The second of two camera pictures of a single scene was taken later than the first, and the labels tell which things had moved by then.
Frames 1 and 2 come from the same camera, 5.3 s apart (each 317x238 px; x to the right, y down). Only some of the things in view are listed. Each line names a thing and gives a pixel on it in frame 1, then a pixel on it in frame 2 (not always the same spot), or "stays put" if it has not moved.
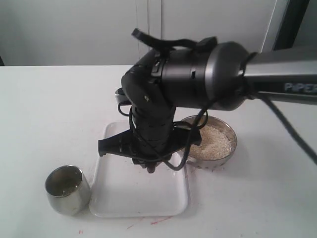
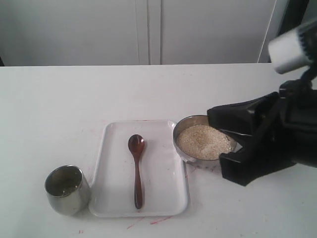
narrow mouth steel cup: (67, 189) stays put
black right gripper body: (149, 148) -> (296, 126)
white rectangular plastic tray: (122, 189) stays put
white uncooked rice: (216, 143) stays put
